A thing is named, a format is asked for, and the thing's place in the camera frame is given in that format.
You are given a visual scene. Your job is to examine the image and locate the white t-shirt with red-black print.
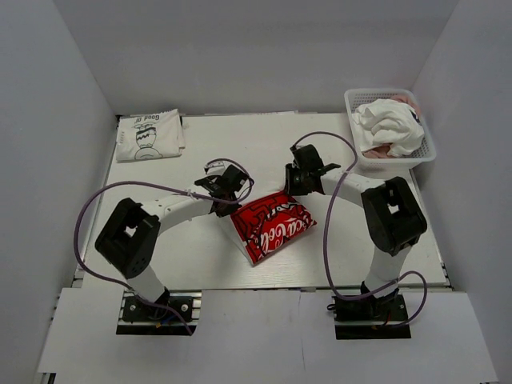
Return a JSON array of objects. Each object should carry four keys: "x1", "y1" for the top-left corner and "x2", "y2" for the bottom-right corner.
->
[{"x1": 222, "y1": 190, "x2": 317, "y2": 266}]

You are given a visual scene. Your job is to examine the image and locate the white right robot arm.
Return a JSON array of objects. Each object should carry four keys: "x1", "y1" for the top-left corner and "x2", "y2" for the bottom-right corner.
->
[{"x1": 285, "y1": 163, "x2": 427, "y2": 319}]

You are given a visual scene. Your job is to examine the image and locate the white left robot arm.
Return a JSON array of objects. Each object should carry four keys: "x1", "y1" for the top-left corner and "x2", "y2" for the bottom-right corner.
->
[{"x1": 94, "y1": 194, "x2": 240, "y2": 319}]

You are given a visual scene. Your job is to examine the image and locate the folded white cartoon t-shirt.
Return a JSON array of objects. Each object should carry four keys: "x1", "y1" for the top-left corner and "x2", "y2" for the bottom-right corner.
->
[{"x1": 115, "y1": 109, "x2": 186, "y2": 162}]

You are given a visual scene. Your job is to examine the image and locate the crumpled white t-shirt in basket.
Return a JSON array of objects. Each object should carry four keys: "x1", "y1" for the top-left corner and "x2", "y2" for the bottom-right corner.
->
[{"x1": 350, "y1": 99, "x2": 425, "y2": 158}]

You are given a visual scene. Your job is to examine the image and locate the white perforated plastic basket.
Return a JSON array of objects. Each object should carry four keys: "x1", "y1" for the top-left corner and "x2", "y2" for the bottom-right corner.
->
[{"x1": 344, "y1": 88, "x2": 437, "y2": 170}]

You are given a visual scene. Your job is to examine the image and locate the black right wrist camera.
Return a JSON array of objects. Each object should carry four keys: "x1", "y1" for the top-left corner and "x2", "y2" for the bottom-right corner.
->
[{"x1": 290, "y1": 144, "x2": 341, "y2": 178}]

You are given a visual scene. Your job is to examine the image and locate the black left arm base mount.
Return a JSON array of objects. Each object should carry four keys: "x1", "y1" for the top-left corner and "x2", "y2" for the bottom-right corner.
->
[{"x1": 116, "y1": 291, "x2": 202, "y2": 336}]

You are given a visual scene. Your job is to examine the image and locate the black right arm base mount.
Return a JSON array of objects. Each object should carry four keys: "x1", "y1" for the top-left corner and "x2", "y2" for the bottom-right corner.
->
[{"x1": 326, "y1": 282, "x2": 411, "y2": 340}]

